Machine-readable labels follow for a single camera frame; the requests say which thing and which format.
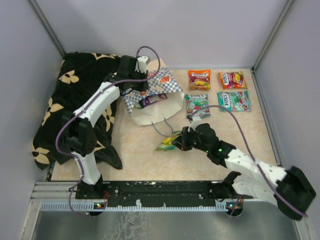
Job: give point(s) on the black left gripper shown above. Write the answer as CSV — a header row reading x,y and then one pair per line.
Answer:
x,y
143,86

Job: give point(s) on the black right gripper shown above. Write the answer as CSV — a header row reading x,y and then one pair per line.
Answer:
x,y
181,142

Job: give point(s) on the blue checkered paper bag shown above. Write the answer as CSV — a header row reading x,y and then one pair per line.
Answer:
x,y
162,82

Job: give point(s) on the green snack packet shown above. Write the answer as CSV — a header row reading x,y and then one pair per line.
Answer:
x,y
167,143

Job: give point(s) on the teal Fox's candy packet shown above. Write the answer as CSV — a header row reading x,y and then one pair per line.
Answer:
x,y
234,101

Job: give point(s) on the orange striped snack packet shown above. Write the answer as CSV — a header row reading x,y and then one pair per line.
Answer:
x,y
199,79

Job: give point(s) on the black floral plush blanket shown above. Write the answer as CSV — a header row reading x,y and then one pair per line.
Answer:
x,y
81,74

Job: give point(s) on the orange Fox's candy packet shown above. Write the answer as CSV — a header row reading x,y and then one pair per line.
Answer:
x,y
232,80

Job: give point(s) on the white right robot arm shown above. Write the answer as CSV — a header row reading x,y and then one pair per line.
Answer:
x,y
288,189

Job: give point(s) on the purple snack packet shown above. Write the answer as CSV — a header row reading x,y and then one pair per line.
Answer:
x,y
149,100

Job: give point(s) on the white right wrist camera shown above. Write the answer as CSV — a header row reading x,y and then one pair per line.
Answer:
x,y
195,122

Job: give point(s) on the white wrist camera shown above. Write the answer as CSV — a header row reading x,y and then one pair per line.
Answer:
x,y
195,122
142,63

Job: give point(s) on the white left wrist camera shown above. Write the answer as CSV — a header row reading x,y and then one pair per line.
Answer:
x,y
142,63

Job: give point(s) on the right aluminium corner post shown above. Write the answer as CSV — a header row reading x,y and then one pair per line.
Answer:
x,y
275,30

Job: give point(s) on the aluminium corner post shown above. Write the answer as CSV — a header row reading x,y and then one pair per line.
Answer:
x,y
49,29
275,30

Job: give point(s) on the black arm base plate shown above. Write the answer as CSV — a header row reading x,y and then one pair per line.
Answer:
x,y
171,200

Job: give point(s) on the left aluminium corner post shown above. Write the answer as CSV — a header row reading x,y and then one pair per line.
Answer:
x,y
49,29

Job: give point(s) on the aluminium frame rail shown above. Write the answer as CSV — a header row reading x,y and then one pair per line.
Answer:
x,y
62,189

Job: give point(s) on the white slotted cable duct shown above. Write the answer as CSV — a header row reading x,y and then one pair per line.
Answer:
x,y
92,206

